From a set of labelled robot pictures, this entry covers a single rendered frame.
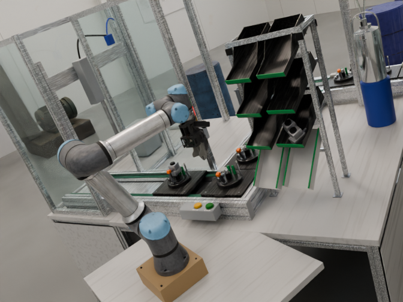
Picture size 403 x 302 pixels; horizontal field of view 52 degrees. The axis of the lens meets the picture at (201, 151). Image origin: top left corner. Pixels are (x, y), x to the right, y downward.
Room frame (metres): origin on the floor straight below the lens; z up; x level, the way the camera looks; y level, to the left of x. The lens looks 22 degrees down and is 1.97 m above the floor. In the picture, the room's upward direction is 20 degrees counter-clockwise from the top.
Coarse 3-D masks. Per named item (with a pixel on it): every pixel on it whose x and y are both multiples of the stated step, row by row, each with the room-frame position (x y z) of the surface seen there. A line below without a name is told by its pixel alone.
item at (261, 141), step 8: (264, 112) 1.87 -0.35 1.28; (256, 120) 1.81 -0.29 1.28; (264, 120) 1.82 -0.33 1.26; (272, 120) 1.79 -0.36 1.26; (280, 120) 1.72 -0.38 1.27; (256, 128) 1.80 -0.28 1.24; (264, 128) 1.78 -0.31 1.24; (272, 128) 1.75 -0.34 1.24; (280, 128) 1.71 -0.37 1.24; (256, 136) 1.77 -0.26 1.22; (264, 136) 1.74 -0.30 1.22; (272, 136) 1.71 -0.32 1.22; (248, 144) 1.74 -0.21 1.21; (256, 144) 1.73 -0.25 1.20; (264, 144) 1.69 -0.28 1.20; (272, 144) 1.66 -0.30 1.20
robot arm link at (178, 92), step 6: (180, 84) 1.71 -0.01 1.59; (168, 90) 1.70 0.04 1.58; (174, 90) 1.68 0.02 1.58; (180, 90) 1.68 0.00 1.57; (186, 90) 1.71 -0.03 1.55; (174, 96) 1.68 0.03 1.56; (180, 96) 1.68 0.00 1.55; (186, 96) 1.69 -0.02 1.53; (180, 102) 1.67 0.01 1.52; (186, 102) 1.68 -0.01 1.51
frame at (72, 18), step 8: (112, 0) 2.29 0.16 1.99; (120, 0) 2.26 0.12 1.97; (128, 0) 2.23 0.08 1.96; (96, 8) 2.38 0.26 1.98; (104, 8) 2.33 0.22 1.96; (72, 16) 2.49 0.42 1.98; (80, 16) 2.45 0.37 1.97; (72, 24) 2.51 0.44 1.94; (80, 32) 2.50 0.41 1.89; (80, 40) 2.50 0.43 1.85; (88, 56) 2.51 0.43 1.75; (96, 72) 2.49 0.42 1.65; (104, 88) 2.49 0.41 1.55; (104, 96) 2.51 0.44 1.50; (112, 104) 2.50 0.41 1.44; (112, 112) 2.50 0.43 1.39; (120, 128) 2.50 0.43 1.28; (136, 160) 2.49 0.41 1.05; (136, 168) 2.51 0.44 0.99
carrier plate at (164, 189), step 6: (192, 174) 2.16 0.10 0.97; (198, 174) 2.13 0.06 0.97; (204, 174) 2.12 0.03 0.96; (192, 180) 2.08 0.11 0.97; (198, 180) 2.07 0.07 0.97; (162, 186) 2.15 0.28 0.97; (168, 186) 2.12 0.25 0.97; (186, 186) 2.04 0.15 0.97; (192, 186) 2.02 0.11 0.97; (156, 192) 2.10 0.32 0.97; (162, 192) 2.07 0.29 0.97; (168, 192) 2.05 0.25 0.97; (174, 192) 2.02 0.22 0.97; (180, 192) 2.00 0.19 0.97; (186, 192) 1.97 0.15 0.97
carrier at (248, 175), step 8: (224, 168) 2.04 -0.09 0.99; (232, 168) 1.94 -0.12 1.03; (224, 176) 1.95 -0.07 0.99; (232, 176) 1.92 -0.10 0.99; (240, 176) 1.89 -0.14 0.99; (248, 176) 1.90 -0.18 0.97; (216, 184) 1.94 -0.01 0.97; (224, 184) 1.86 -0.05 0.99; (232, 184) 1.85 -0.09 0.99; (240, 184) 1.85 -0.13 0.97; (248, 184) 1.82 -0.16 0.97; (208, 192) 1.88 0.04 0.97; (216, 192) 1.85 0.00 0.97; (224, 192) 1.82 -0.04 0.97; (232, 192) 1.80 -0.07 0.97; (240, 192) 1.77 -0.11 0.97
